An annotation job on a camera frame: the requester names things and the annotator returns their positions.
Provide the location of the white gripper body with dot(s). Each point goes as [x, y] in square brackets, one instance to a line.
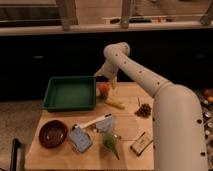
[109, 70]

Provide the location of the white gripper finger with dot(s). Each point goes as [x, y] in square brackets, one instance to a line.
[99, 73]

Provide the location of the red orange apple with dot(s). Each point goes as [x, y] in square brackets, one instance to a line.
[103, 87]

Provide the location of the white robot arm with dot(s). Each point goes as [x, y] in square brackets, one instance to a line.
[178, 132]

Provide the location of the yellow banana piece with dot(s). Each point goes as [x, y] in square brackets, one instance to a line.
[115, 104]

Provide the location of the green plastic tray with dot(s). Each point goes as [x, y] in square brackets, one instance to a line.
[70, 93]

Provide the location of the blue grey cloth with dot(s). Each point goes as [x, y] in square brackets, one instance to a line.
[107, 125]

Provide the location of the brown pine cone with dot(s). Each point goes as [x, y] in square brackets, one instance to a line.
[144, 110]

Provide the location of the green pear toy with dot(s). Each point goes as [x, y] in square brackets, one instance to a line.
[109, 142]

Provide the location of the dark red bowl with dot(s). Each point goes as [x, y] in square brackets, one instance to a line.
[52, 134]

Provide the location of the small wooden box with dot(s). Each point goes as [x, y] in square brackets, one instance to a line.
[141, 143]

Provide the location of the black object at edge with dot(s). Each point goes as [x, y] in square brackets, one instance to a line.
[16, 144]

